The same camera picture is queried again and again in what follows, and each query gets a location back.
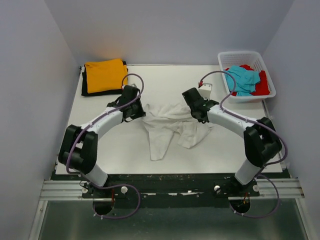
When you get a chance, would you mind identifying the red t shirt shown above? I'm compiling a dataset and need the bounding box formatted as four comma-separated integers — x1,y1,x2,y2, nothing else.
240,64,270,96

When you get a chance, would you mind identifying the white plastic basket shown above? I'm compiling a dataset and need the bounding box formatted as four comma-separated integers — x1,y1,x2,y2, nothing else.
218,51,276,103

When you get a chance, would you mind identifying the folded orange t shirt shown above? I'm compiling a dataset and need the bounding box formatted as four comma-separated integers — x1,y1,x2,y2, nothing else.
84,58,129,94

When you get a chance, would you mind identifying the aluminium frame rail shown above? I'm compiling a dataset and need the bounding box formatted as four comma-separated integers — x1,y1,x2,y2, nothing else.
40,178,305,201

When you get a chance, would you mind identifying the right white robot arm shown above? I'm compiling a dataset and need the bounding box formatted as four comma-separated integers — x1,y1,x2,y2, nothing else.
182,87,282,196

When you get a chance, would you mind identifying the white t shirt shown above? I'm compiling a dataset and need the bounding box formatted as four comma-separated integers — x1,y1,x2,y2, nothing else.
142,102,214,161

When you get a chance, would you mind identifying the folded black t shirt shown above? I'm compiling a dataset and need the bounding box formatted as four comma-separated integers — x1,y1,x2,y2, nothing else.
80,60,129,98

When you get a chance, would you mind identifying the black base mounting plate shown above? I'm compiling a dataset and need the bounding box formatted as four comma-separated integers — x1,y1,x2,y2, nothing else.
66,173,290,212

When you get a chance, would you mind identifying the light blue t shirt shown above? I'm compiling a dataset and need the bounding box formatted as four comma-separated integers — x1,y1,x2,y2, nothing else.
225,65,261,97

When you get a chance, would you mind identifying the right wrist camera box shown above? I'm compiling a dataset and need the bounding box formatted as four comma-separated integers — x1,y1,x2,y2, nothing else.
198,83,213,100

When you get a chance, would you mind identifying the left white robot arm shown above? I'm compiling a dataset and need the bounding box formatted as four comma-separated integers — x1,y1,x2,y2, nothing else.
58,85,146,198

